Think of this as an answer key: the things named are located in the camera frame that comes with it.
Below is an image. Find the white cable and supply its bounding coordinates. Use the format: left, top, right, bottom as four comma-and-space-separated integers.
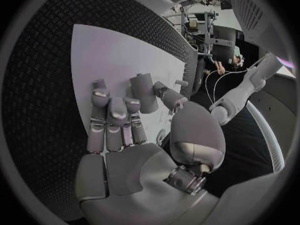
205, 69, 249, 106
212, 70, 249, 106

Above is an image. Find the person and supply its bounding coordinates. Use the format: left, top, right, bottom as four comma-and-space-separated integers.
203, 46, 246, 76

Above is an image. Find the grey long cylinder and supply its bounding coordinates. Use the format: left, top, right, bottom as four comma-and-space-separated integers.
129, 72, 159, 114

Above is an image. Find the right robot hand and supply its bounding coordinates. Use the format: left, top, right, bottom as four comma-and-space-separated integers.
74, 79, 227, 225

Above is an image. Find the metal equipment rack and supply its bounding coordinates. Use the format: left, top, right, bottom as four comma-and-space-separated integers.
179, 10, 239, 61

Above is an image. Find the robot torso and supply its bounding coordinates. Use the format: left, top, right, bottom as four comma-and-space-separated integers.
244, 67, 299, 174

